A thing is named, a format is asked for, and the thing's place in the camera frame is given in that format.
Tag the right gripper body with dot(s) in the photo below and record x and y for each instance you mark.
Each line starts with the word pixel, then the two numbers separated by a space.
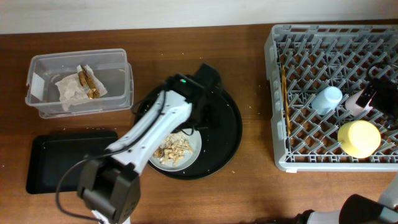
pixel 386 98

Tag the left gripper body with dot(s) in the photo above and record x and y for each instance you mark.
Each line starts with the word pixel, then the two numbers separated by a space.
pixel 203 113

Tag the pink cup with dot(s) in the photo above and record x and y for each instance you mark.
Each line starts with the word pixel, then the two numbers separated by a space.
pixel 350 104

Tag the yellow bowl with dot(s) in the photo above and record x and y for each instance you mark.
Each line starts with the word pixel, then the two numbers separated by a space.
pixel 359 139

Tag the blue cup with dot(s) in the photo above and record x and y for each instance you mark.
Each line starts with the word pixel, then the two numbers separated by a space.
pixel 327 100

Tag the peanut shells and rice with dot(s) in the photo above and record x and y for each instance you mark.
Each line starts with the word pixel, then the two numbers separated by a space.
pixel 174 149

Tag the grey plate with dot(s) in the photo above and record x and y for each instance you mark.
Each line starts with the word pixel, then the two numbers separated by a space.
pixel 195 142

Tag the gold foil wrapper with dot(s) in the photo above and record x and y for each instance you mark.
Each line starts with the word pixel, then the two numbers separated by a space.
pixel 87 83

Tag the white napkin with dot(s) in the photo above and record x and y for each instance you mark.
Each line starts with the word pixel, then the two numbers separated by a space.
pixel 71 91

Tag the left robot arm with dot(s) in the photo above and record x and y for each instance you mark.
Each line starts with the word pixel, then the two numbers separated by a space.
pixel 109 184

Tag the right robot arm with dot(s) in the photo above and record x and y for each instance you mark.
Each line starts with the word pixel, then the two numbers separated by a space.
pixel 358 209

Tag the grey dishwasher rack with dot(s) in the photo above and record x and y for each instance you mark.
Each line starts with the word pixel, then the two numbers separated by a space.
pixel 301 61

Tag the round black tray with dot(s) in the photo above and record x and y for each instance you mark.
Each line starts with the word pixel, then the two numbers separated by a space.
pixel 218 144

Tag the clear plastic bin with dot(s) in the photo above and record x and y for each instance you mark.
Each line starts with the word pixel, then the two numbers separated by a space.
pixel 110 67

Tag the black rectangular tray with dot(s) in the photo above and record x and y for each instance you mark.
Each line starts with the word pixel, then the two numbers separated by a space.
pixel 52 155

